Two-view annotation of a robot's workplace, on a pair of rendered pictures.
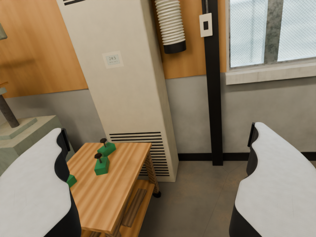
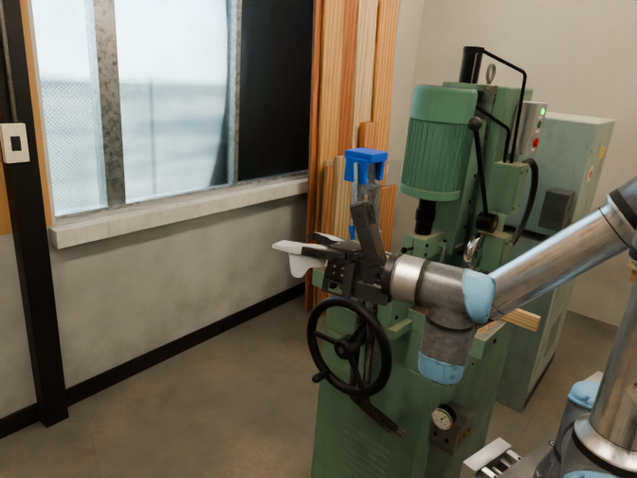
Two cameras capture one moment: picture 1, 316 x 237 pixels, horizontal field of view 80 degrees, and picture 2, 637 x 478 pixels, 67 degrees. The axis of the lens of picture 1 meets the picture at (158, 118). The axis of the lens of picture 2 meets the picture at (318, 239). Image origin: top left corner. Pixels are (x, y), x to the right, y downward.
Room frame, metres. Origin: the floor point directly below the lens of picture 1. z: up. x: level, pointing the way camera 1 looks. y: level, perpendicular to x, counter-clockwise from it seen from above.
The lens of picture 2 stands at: (-0.20, 0.76, 1.53)
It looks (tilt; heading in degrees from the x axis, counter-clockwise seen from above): 20 degrees down; 289
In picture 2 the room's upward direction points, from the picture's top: 5 degrees clockwise
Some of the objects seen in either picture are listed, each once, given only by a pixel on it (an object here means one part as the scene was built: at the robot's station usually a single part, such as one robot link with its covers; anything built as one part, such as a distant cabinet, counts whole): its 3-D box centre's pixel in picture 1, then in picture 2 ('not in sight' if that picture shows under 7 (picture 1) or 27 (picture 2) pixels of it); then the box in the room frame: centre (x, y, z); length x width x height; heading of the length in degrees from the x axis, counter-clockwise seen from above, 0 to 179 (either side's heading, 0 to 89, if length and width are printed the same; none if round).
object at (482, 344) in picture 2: not in sight; (397, 303); (-0.01, -0.58, 0.87); 0.61 x 0.30 x 0.06; 159
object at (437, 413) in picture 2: not in sight; (444, 418); (-0.21, -0.39, 0.65); 0.06 x 0.04 x 0.08; 159
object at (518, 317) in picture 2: not in sight; (439, 286); (-0.12, -0.65, 0.92); 0.60 x 0.02 x 0.04; 159
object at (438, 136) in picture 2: not in sight; (437, 142); (-0.04, -0.68, 1.35); 0.18 x 0.18 x 0.31
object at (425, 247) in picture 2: not in sight; (424, 246); (-0.05, -0.70, 1.03); 0.14 x 0.07 x 0.09; 69
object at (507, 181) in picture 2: not in sight; (507, 187); (-0.26, -0.83, 1.22); 0.09 x 0.08 x 0.15; 69
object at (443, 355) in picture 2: not in sight; (446, 341); (-0.19, 0.02, 1.12); 0.11 x 0.08 x 0.11; 83
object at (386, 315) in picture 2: not in sight; (383, 298); (0.02, -0.50, 0.91); 0.15 x 0.14 x 0.09; 159
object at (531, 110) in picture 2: not in sight; (527, 128); (-0.29, -0.93, 1.40); 0.10 x 0.06 x 0.16; 69
